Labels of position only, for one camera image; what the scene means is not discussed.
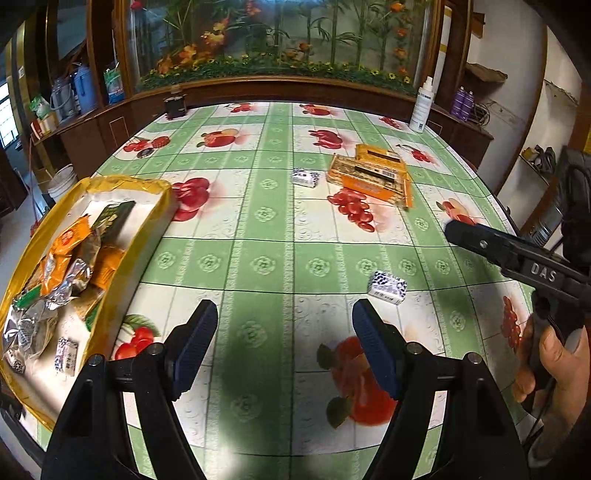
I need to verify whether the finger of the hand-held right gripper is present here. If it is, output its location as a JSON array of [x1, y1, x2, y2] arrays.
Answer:
[[445, 220, 525, 268]]

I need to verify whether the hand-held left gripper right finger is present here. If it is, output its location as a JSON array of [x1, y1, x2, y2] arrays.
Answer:
[[352, 299, 532, 480]]

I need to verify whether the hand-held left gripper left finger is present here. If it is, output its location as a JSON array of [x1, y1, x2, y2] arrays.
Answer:
[[41, 299, 219, 480]]

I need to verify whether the small cracker packet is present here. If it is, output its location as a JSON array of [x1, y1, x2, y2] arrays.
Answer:
[[74, 286, 112, 330]]

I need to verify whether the yellow tray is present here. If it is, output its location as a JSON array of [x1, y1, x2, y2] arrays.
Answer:
[[0, 174, 178, 432]]

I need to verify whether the orange snack packet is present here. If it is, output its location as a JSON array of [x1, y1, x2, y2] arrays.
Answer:
[[90, 244, 127, 291], [41, 216, 93, 296]]

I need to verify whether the silver foil snack packet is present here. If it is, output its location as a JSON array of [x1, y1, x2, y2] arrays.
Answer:
[[44, 258, 93, 312]]

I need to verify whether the dark green snack packet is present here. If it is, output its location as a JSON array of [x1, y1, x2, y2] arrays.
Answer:
[[90, 200, 137, 243]]

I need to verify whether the clear plastic snack packet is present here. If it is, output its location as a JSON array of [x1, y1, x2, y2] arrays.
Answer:
[[2, 305, 58, 361]]

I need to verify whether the green-edged cracker packet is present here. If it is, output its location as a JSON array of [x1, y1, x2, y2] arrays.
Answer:
[[11, 277, 51, 310]]

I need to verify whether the person's right forearm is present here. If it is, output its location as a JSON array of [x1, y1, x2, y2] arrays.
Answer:
[[526, 411, 591, 480]]

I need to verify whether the person's right hand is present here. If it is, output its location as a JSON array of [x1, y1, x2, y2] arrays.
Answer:
[[512, 318, 591, 457]]

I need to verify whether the fruit print tablecloth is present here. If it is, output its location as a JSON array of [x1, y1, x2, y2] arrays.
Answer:
[[37, 102, 539, 480]]

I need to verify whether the orange cracker pack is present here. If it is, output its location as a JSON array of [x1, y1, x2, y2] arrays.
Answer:
[[355, 143, 413, 209], [327, 154, 402, 204]]

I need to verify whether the white spray bottle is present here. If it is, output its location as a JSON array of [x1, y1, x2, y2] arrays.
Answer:
[[409, 76, 435, 134]]

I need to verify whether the white plastic bucket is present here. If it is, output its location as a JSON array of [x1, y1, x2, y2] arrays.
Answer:
[[46, 164, 78, 204]]

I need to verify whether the low wooden cabinet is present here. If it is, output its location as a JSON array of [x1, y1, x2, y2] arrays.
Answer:
[[32, 92, 139, 181]]

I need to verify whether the dark glass jar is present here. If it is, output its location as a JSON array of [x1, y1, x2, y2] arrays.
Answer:
[[164, 88, 188, 121]]

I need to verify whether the cream container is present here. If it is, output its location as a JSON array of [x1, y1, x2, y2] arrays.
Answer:
[[31, 115, 60, 138]]

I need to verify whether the blue and green bag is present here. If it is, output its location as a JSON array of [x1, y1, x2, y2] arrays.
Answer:
[[102, 67, 126, 106]]

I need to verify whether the blue thermos flask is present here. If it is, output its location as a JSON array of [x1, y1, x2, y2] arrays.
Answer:
[[73, 65, 99, 114]]

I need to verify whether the floral glass partition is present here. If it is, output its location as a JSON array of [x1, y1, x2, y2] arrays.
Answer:
[[115, 0, 439, 95]]

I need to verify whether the clear water jug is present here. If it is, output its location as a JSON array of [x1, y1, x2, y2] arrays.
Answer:
[[50, 78, 77, 121]]

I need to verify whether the green and white bag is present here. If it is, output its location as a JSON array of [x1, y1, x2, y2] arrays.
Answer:
[[30, 95, 52, 121]]

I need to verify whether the barred window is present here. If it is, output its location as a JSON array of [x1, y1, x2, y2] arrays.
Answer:
[[0, 83, 17, 148]]

